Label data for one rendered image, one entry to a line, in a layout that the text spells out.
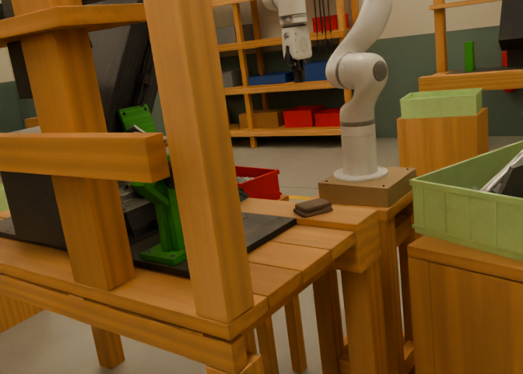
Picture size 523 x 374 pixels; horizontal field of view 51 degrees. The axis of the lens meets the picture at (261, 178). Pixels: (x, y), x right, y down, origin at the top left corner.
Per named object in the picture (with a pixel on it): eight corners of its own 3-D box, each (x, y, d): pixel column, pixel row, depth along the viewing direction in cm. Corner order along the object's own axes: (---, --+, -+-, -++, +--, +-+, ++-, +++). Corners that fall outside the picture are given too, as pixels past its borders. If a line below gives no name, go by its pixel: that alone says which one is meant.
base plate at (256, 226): (78, 197, 231) (77, 193, 231) (296, 224, 165) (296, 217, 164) (-20, 232, 199) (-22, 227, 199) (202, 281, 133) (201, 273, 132)
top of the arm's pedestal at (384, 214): (343, 188, 220) (342, 179, 219) (422, 193, 201) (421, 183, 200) (302, 214, 195) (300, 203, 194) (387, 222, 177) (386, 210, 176)
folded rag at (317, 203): (303, 218, 162) (303, 209, 162) (293, 212, 170) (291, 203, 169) (334, 211, 166) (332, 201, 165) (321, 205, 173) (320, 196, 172)
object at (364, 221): (83, 212, 257) (77, 182, 253) (382, 255, 167) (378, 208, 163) (57, 222, 246) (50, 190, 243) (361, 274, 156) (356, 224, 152)
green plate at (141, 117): (153, 170, 183) (131, 110, 182) (169, 165, 178) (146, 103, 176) (127, 179, 175) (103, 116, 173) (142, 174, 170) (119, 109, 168)
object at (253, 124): (352, 148, 674) (336, -42, 621) (169, 148, 839) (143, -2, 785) (370, 139, 718) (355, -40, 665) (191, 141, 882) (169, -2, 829)
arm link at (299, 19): (296, 14, 162) (296, 24, 163) (311, 12, 169) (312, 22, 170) (272, 17, 167) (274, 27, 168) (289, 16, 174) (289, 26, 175)
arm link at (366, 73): (357, 118, 199) (353, 51, 193) (397, 122, 184) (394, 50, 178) (332, 124, 193) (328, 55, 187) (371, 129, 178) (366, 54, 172)
